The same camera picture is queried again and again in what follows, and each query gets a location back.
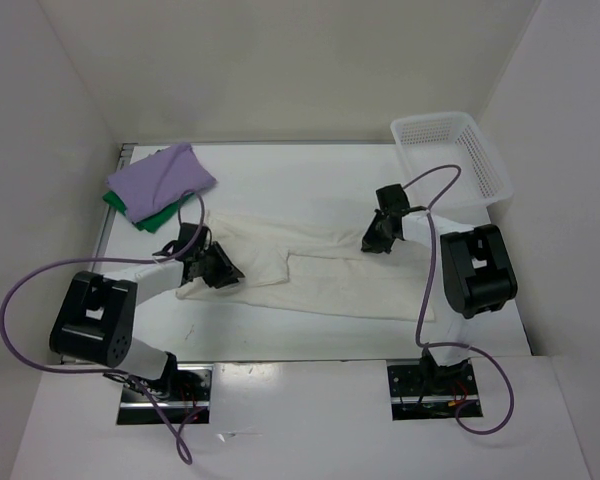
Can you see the lavender t shirt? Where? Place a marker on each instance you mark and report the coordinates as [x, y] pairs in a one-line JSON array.
[[152, 183]]

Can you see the white plastic basket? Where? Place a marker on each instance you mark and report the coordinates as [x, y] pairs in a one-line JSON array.
[[431, 140]]

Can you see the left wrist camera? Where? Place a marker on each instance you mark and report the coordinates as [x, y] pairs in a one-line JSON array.
[[190, 242]]

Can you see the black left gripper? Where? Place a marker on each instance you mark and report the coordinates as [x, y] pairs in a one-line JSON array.
[[226, 271]]

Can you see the cream t shirt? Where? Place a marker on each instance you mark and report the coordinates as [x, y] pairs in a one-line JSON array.
[[315, 269]]

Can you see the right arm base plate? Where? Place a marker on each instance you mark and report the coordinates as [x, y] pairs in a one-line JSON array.
[[415, 395]]

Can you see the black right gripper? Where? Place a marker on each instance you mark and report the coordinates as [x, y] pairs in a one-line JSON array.
[[370, 242]]

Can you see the green t shirt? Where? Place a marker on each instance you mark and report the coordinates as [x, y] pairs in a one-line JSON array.
[[150, 224]]

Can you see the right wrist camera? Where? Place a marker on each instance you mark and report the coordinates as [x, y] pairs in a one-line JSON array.
[[393, 200]]

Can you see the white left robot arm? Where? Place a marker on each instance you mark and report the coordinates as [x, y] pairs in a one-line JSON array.
[[96, 320]]

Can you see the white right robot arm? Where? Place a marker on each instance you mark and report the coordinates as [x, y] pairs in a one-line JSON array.
[[473, 275]]

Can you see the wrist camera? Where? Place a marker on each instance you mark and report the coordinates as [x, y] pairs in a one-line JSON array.
[[393, 200], [190, 242]]

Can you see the aluminium table edge rail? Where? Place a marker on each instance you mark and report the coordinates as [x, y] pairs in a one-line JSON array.
[[124, 158]]

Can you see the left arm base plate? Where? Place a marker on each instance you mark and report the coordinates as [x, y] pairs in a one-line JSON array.
[[189, 396]]

